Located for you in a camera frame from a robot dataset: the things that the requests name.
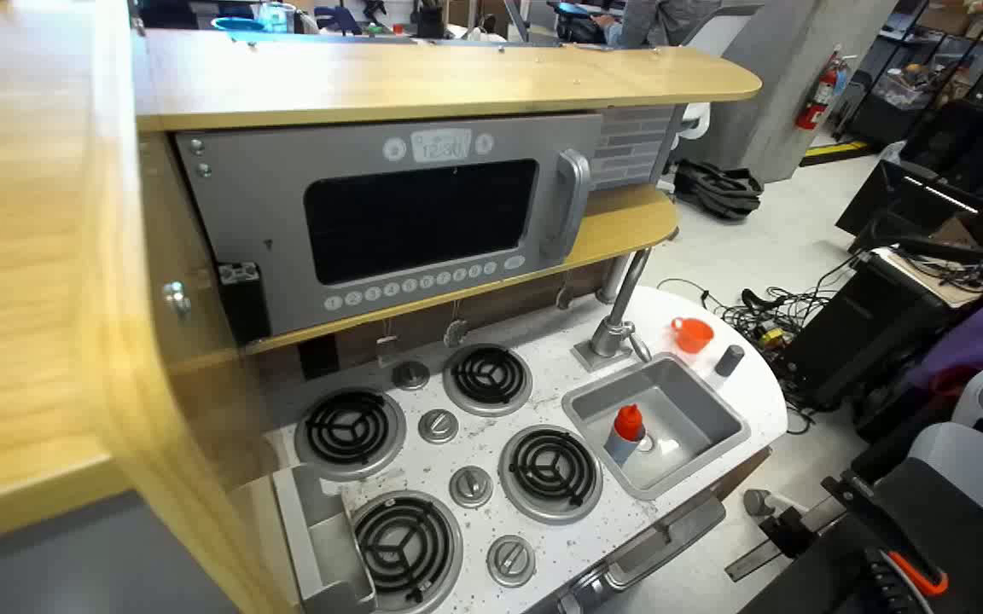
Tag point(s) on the orange plastic cup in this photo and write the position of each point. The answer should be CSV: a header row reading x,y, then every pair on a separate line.
x,y
690,336

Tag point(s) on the black coil stove burner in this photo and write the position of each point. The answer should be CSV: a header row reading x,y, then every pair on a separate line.
x,y
404,548
350,432
486,378
550,469

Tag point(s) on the grey stove knob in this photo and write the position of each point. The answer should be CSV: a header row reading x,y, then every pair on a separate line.
x,y
510,562
469,484
437,426
410,372

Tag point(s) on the grey toy faucet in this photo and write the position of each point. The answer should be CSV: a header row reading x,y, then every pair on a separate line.
x,y
615,320

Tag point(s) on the grey toy microwave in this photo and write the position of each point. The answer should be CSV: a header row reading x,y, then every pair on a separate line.
x,y
263,193

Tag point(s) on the silver bolt knob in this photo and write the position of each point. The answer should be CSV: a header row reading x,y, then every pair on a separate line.
x,y
179,299

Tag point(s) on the grey cabinet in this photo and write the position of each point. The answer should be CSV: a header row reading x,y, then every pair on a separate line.
x,y
775,81

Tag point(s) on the black equipment case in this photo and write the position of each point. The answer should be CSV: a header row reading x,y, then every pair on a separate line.
x,y
868,329

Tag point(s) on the red fire extinguisher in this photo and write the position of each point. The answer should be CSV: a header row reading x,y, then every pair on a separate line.
x,y
818,96

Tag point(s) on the black equipment rack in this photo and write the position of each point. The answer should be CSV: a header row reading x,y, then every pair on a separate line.
x,y
956,172

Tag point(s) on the black stand with orange mark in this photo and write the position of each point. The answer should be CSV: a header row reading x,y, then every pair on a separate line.
x,y
914,556

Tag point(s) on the purple cloth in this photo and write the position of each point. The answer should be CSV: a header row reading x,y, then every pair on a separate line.
x,y
982,336

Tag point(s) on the black metal bracket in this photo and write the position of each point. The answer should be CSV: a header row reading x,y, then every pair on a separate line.
x,y
244,301

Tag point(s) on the grey plastic side bracket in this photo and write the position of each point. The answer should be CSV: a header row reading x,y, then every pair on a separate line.
x,y
315,540

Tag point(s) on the wooden play kitchen frame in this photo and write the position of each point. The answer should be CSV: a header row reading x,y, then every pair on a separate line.
x,y
50,226

